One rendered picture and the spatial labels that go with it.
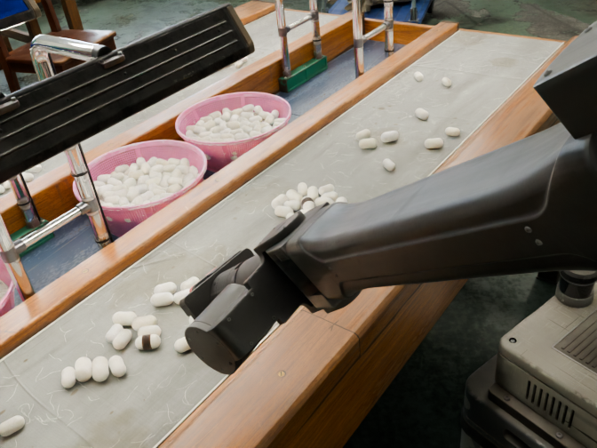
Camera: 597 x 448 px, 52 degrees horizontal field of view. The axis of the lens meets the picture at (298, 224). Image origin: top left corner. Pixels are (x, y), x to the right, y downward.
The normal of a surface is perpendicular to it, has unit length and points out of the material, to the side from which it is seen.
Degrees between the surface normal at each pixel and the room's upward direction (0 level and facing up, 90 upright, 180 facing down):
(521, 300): 0
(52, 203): 90
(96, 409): 0
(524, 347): 0
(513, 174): 48
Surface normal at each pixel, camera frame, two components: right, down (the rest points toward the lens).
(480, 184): -0.70, -0.70
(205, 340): -0.55, 0.58
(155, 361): -0.10, -0.82
